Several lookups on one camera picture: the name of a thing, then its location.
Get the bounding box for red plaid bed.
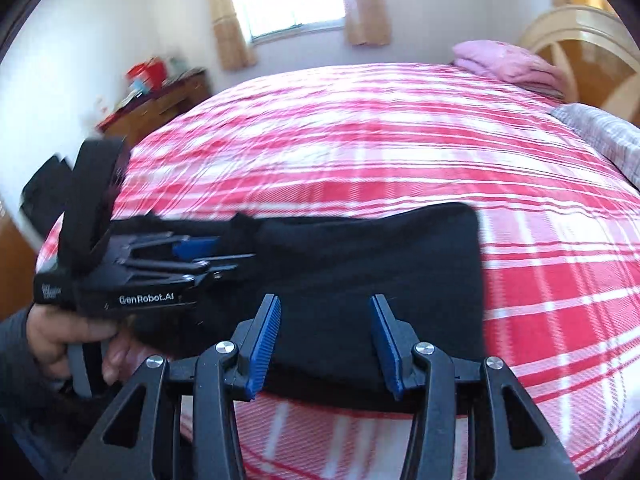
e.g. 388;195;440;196
35;62;640;476

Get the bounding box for person's left hand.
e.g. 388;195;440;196
27;305;143;388

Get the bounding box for black pants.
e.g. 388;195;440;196
107;202;488;411

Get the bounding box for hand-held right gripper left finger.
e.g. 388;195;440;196
65;294;282;480

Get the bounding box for person's left forearm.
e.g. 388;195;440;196
0;307;76;480

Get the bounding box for red gift bag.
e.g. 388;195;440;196
125;59;166;88

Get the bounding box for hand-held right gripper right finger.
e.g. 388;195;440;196
369;294;581;480

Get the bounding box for cream and wood headboard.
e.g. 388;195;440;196
517;5;640;126

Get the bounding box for black folding chair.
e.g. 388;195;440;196
21;155;81;251

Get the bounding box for beige floral curtain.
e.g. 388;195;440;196
342;0;391;47
202;0;258;71

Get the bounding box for striped pillow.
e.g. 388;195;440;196
550;104;640;188

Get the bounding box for brown wooden panel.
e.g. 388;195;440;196
0;205;47;313

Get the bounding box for brown wooden desk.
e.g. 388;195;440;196
97;67;213;151

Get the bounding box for pink folded blanket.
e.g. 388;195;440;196
451;40;568;96

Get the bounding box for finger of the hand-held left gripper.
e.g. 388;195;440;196
122;254;258;291
112;232;221;263

